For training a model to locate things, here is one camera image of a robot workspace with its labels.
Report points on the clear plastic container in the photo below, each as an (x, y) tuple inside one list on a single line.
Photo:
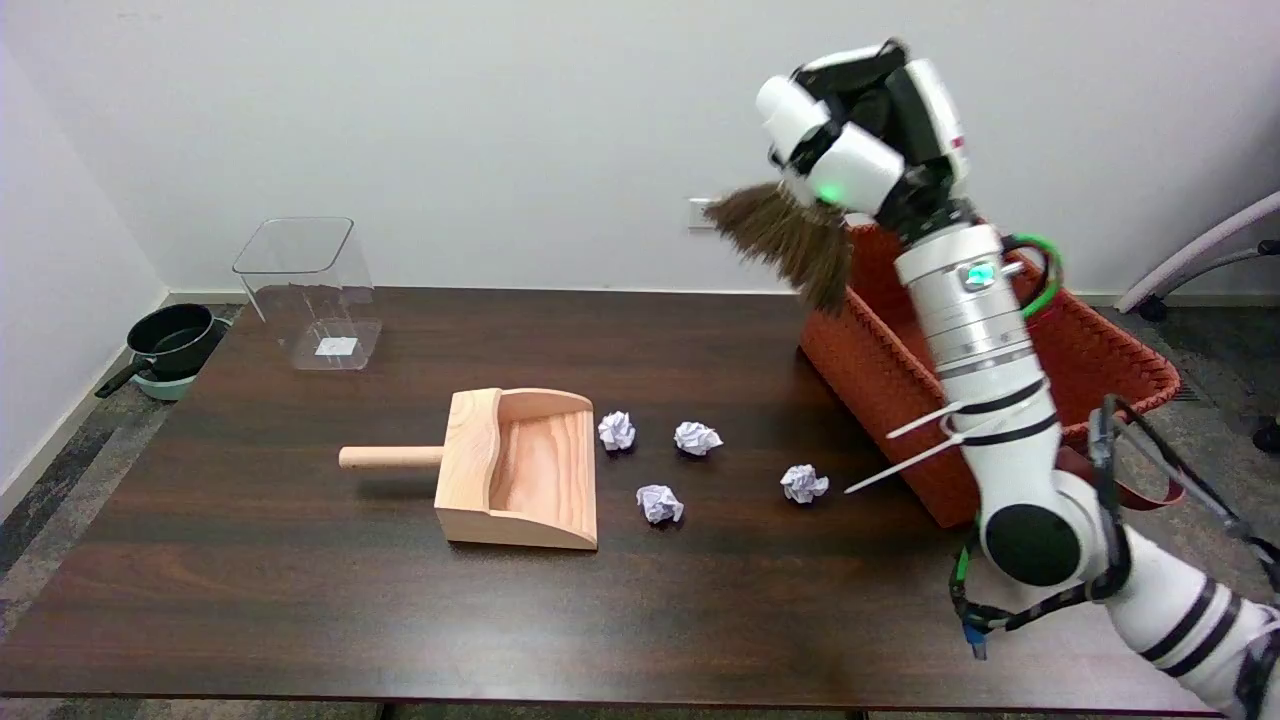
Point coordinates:
[(310, 300)]

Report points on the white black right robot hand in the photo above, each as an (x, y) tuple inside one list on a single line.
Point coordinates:
[(860, 165)]

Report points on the white wall socket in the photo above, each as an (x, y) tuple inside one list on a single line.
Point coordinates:
[(696, 212)]

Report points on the white zip tie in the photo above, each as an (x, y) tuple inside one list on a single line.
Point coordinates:
[(910, 461), (925, 420)]

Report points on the office chair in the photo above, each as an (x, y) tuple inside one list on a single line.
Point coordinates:
[(1200, 245)]

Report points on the brown straw hand broom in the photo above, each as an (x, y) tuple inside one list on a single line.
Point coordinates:
[(790, 240)]

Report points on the red woven basket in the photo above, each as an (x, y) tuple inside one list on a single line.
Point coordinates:
[(1090, 350)]

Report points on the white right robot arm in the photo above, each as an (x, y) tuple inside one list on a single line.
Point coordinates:
[(985, 330)]

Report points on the wooden dustpan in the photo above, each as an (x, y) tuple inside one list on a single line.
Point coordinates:
[(470, 470)]

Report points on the green pot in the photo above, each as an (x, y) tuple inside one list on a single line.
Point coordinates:
[(165, 388)]

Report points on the black saucepan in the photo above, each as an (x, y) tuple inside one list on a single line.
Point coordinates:
[(175, 340)]

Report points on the white paper ball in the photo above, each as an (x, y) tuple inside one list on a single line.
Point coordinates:
[(697, 438), (660, 503), (804, 483), (617, 430)]

